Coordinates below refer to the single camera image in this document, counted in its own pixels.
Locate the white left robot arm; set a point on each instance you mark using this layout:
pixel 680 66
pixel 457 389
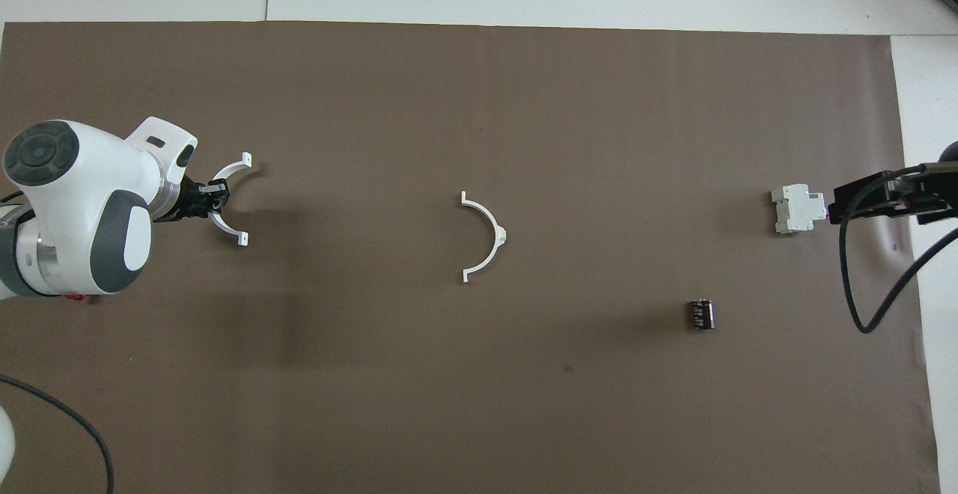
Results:
pixel 75 194

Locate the brown paper table mat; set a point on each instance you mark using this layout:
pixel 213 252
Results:
pixel 479 105

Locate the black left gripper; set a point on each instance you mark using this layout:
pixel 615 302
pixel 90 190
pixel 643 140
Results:
pixel 191 202

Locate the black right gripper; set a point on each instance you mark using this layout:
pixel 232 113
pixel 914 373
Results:
pixel 932 198

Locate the black cylindrical capacitor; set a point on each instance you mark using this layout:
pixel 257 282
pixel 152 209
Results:
pixel 700 314

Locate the white circuit breaker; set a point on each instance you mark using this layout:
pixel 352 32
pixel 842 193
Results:
pixel 797 209

